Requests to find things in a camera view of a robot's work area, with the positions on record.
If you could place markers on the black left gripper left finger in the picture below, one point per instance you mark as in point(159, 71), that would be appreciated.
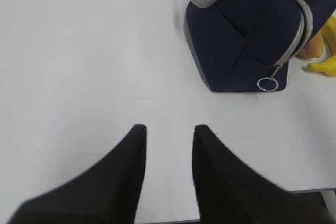
point(108, 192)

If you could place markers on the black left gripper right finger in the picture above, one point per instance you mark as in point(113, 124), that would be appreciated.
point(229, 191)

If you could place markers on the brown bread roll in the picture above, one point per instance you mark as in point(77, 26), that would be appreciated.
point(314, 48)

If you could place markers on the navy insulated lunch bag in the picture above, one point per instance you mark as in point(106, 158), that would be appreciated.
point(246, 45)

